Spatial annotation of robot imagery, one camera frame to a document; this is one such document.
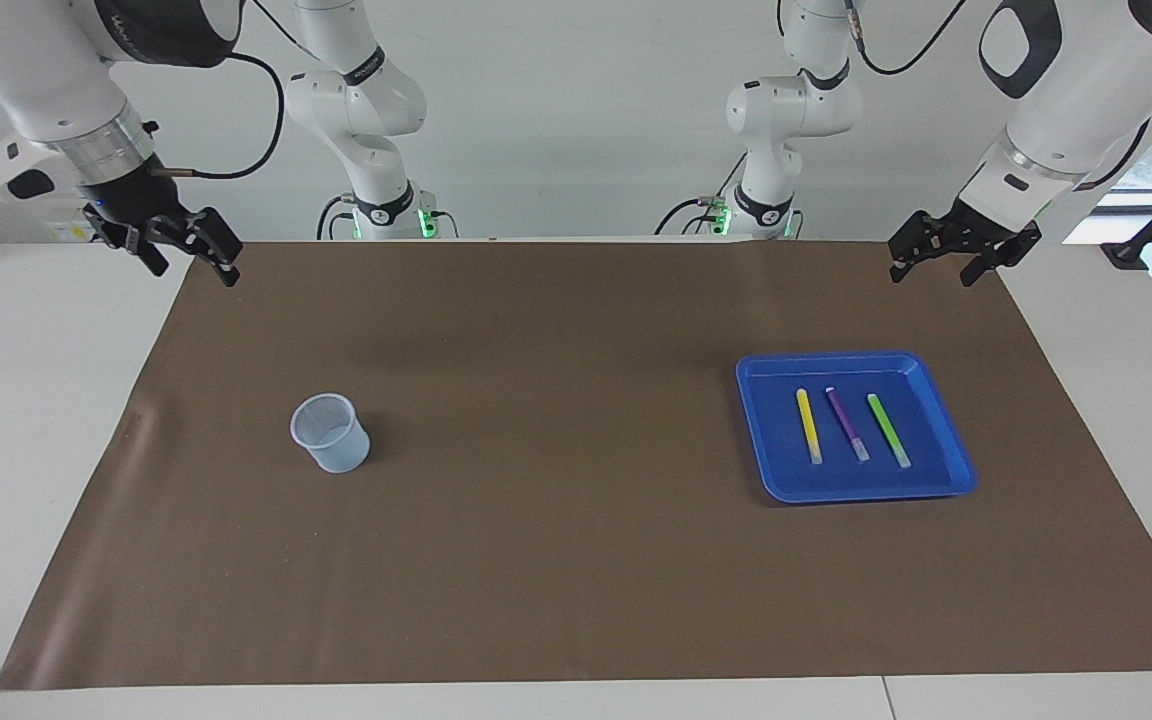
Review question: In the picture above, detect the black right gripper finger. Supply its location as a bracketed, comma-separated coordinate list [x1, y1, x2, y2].
[84, 206, 170, 278]
[149, 208, 243, 288]

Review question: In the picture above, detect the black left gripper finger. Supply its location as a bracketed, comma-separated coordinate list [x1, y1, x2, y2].
[960, 222, 1043, 288]
[888, 212, 962, 284]

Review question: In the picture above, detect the green pen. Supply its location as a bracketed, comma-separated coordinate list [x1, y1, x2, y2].
[867, 393, 912, 469]

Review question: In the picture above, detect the purple pen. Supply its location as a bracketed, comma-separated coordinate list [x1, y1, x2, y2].
[825, 387, 871, 462]

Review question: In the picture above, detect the yellow pen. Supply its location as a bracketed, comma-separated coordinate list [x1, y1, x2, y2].
[796, 388, 824, 465]

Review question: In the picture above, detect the blue plastic tray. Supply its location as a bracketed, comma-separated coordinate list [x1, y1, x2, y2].
[735, 350, 978, 504]

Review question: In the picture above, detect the translucent plastic cup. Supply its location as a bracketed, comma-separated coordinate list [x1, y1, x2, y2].
[290, 393, 372, 474]

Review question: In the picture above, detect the brown table mat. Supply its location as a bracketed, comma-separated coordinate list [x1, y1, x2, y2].
[0, 240, 1152, 691]

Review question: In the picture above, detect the black base cable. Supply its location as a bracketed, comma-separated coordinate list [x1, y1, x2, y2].
[316, 195, 357, 241]
[656, 195, 729, 237]

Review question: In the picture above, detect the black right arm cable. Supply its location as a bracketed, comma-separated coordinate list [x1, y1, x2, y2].
[149, 50, 287, 183]

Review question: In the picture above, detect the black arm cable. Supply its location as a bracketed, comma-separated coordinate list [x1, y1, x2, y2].
[841, 0, 969, 78]
[149, 50, 287, 183]

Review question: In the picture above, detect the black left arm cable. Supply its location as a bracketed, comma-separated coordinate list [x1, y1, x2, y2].
[841, 0, 969, 78]

